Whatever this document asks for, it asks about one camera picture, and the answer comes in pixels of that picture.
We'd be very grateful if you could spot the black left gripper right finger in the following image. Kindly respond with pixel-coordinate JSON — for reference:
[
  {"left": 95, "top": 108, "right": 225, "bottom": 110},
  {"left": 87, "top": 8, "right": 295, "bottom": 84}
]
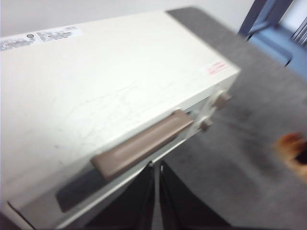
[{"left": 159, "top": 160, "right": 232, "bottom": 230}]

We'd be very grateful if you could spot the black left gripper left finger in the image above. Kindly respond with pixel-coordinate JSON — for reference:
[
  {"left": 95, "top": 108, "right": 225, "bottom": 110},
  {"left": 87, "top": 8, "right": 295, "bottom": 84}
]
[{"left": 83, "top": 164, "right": 155, "bottom": 230}]

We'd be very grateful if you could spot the glass oven door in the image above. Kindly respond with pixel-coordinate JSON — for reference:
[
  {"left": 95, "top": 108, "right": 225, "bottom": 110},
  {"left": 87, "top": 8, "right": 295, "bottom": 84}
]
[{"left": 7, "top": 109, "right": 200, "bottom": 228}]

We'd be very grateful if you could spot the golden brown bread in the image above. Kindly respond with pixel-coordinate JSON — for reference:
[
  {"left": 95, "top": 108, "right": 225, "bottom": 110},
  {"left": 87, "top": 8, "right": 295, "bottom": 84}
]
[{"left": 272, "top": 132, "right": 307, "bottom": 172}]

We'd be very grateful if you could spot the cream oven knob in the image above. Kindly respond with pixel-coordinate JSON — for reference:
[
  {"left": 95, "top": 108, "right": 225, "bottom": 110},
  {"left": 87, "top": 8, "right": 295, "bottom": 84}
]
[
  {"left": 200, "top": 116, "right": 213, "bottom": 132},
  {"left": 212, "top": 90, "right": 232, "bottom": 110}
]

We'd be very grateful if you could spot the cream Toshiba toaster oven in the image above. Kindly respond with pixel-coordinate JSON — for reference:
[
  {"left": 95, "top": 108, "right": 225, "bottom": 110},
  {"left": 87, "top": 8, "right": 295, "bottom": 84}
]
[{"left": 0, "top": 10, "right": 242, "bottom": 230}]

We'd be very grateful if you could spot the blue chair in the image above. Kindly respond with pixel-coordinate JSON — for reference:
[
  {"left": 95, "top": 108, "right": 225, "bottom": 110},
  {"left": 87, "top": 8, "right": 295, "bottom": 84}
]
[{"left": 236, "top": 0, "right": 307, "bottom": 68}]

